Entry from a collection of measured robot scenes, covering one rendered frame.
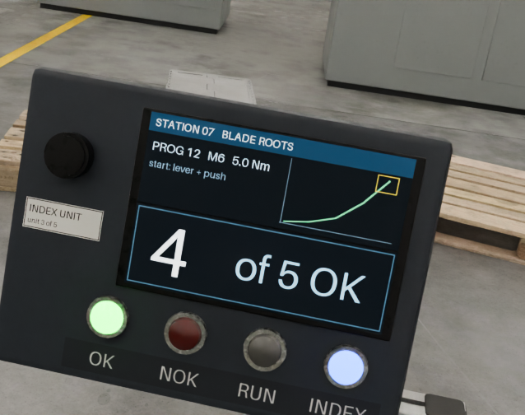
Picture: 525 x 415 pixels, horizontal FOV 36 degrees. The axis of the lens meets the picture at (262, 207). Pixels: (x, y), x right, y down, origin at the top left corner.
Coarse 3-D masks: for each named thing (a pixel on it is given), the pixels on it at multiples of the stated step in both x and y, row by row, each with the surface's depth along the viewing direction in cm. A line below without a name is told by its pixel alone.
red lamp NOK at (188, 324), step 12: (180, 312) 49; (192, 312) 49; (168, 324) 49; (180, 324) 48; (192, 324) 48; (204, 324) 49; (168, 336) 49; (180, 336) 48; (192, 336) 48; (204, 336) 49; (180, 348) 49; (192, 348) 49
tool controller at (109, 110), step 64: (64, 128) 49; (128, 128) 48; (192, 128) 48; (256, 128) 47; (320, 128) 47; (384, 128) 47; (64, 192) 49; (128, 192) 49; (192, 192) 48; (256, 192) 48; (320, 192) 47; (384, 192) 47; (64, 256) 50; (256, 256) 48; (320, 256) 48; (384, 256) 47; (0, 320) 51; (64, 320) 50; (256, 320) 49; (320, 320) 48; (384, 320) 48; (128, 384) 50; (192, 384) 50; (256, 384) 49; (320, 384) 49; (384, 384) 48
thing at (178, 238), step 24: (144, 216) 49; (168, 216) 49; (192, 216) 48; (144, 240) 49; (168, 240) 49; (192, 240) 49; (144, 264) 49; (168, 264) 49; (192, 264) 49; (168, 288) 49; (192, 288) 49
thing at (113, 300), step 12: (96, 300) 49; (108, 300) 49; (120, 300) 50; (96, 312) 49; (108, 312) 49; (120, 312) 49; (96, 324) 49; (108, 324) 49; (120, 324) 49; (108, 336) 50
